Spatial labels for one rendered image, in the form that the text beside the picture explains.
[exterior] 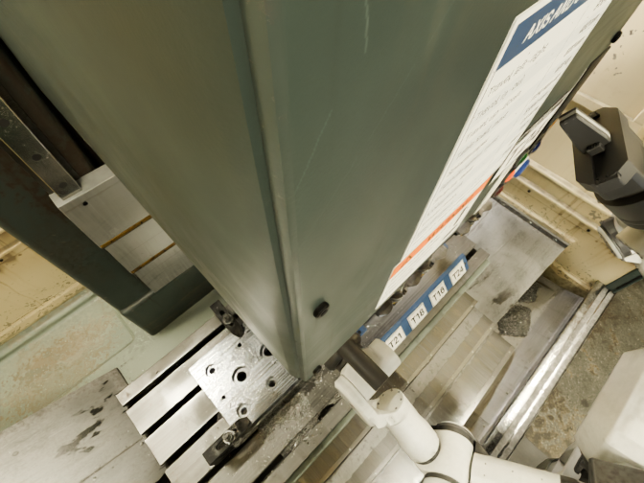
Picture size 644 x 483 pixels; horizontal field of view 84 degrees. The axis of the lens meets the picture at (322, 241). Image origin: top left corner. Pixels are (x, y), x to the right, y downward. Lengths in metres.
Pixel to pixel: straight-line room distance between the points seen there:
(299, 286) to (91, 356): 1.58
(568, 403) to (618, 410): 1.54
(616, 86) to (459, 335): 0.89
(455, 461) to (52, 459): 1.18
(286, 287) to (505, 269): 1.46
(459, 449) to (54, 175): 0.95
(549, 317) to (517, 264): 0.26
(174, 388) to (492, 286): 1.19
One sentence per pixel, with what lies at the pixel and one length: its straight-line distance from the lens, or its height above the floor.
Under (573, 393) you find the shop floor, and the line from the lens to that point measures 2.48.
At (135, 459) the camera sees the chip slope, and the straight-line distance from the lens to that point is 1.48.
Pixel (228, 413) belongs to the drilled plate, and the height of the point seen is 0.99.
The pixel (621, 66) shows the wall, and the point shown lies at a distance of 1.28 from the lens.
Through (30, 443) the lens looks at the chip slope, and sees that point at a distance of 1.55.
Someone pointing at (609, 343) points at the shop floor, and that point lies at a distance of 2.70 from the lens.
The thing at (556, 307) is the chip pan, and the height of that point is 0.66.
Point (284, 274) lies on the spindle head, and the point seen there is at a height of 1.90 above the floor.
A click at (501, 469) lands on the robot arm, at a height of 1.26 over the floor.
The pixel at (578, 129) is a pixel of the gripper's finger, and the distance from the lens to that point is 0.54.
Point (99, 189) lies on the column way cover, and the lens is 0.92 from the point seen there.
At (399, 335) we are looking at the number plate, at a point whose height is 0.94.
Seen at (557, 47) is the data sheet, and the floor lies 1.91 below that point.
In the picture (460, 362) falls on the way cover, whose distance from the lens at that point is 1.42.
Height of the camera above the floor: 2.03
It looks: 60 degrees down
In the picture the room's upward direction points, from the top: 3 degrees clockwise
